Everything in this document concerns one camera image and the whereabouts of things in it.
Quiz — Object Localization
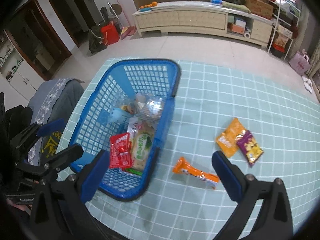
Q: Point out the clear fox cartoon snack bag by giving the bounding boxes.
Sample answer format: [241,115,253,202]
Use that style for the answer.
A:
[108,107,133,132]

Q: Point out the purple chips packet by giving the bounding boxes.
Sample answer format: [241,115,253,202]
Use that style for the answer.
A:
[236,130,264,167]

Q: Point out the blue plastic basket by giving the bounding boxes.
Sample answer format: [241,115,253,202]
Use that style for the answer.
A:
[69,59,181,203]

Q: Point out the green white cracker packet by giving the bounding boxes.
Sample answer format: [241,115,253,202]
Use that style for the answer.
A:
[122,126,155,176]

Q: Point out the clear striped cookie bag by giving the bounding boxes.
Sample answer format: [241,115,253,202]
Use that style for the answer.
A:
[109,92,167,131]

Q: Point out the grey blue armchair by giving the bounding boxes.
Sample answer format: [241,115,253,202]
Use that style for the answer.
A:
[27,78,84,166]

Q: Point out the teal grid tablecloth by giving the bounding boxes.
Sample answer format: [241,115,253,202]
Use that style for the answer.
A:
[56,56,320,240]

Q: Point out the white red snack packet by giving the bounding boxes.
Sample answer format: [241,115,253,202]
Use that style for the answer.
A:
[127,116,149,141]

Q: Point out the dark backpack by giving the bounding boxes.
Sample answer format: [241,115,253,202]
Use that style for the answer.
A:
[88,25,106,54]

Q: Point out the small orange snack packet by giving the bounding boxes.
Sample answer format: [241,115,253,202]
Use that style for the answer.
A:
[172,157,220,189]

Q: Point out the red bag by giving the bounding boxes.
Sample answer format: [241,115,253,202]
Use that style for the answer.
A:
[101,22,120,46]

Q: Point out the white slippers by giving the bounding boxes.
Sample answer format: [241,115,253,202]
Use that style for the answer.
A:
[302,75,313,94]

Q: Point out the pink gift bag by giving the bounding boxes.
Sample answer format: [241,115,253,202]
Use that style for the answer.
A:
[289,49,311,76]

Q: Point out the oranges on blue plate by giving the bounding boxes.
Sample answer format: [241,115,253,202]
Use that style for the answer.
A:
[139,1,158,12]

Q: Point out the white paper roll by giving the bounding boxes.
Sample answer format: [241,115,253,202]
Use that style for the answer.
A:
[243,31,251,39]

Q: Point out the cream tv cabinet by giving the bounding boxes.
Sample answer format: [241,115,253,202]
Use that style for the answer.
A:
[133,1,273,48]

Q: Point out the white metal shelf rack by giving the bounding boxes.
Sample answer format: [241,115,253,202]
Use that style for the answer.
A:
[267,0,301,60]

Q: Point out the cardboard box on cabinet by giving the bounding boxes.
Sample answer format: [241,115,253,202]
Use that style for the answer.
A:
[245,0,273,20]

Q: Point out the green folded cloth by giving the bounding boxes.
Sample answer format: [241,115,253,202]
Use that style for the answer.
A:
[222,1,251,14]

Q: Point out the blue tissue box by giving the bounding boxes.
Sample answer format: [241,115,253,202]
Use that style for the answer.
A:
[210,0,223,6]

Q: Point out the pink box by wall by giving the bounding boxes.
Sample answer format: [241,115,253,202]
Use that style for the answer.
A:
[120,26,136,40]

